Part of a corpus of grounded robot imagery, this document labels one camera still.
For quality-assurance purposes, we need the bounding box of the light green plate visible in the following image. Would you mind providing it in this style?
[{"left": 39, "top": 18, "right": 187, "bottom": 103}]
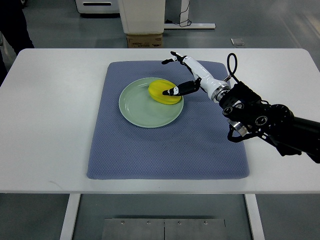
[{"left": 118, "top": 77, "right": 184, "bottom": 128}]

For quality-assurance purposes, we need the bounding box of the yellow starfruit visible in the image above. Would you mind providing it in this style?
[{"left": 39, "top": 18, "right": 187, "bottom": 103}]
[{"left": 148, "top": 79, "right": 182, "bottom": 105}]

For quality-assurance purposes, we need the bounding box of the person in dark clothes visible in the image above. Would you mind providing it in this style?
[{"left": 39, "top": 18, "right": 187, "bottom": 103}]
[{"left": 0, "top": 0, "right": 35, "bottom": 76}]

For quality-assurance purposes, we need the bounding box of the white table leg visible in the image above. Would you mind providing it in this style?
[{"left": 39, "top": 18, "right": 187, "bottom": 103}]
[
  {"left": 244, "top": 194, "right": 265, "bottom": 240},
  {"left": 59, "top": 193, "right": 81, "bottom": 240}
]

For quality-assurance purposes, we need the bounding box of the white desk leg base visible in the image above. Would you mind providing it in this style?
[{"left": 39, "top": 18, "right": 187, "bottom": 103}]
[{"left": 164, "top": 0, "right": 216, "bottom": 30}]

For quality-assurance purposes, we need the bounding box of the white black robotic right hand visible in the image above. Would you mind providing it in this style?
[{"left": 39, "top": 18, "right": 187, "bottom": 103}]
[{"left": 162, "top": 51, "right": 231, "bottom": 103}]

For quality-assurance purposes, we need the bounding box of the metal floor plate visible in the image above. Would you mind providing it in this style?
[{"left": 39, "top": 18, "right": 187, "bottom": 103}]
[{"left": 230, "top": 38, "right": 245, "bottom": 46}]

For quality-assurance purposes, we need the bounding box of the black floor cable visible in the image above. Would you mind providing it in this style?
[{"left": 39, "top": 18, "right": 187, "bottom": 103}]
[{"left": 165, "top": 0, "right": 192, "bottom": 27}]

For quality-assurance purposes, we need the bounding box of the white appliance with slot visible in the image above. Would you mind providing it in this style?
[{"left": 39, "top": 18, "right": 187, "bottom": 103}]
[{"left": 75, "top": 0, "right": 120, "bottom": 14}]

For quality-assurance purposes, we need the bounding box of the cardboard box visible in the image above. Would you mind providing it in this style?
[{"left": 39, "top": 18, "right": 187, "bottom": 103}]
[{"left": 126, "top": 33, "right": 163, "bottom": 49}]

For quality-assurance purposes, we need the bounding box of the blue textured mat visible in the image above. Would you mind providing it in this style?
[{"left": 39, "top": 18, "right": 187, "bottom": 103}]
[{"left": 87, "top": 60, "right": 250, "bottom": 180}]

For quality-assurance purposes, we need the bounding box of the right white table leg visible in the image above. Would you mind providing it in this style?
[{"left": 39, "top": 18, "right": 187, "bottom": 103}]
[{"left": 244, "top": 194, "right": 265, "bottom": 240}]

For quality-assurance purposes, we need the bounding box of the white cabinet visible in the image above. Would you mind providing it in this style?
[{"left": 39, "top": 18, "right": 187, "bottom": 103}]
[{"left": 118, "top": 0, "right": 166, "bottom": 35}]

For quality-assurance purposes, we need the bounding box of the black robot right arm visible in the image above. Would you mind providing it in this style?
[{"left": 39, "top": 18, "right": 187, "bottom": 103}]
[{"left": 219, "top": 80, "right": 320, "bottom": 164}]

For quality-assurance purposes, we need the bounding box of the left white table leg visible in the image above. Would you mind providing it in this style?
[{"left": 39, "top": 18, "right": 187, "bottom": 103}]
[{"left": 59, "top": 193, "right": 81, "bottom": 240}]

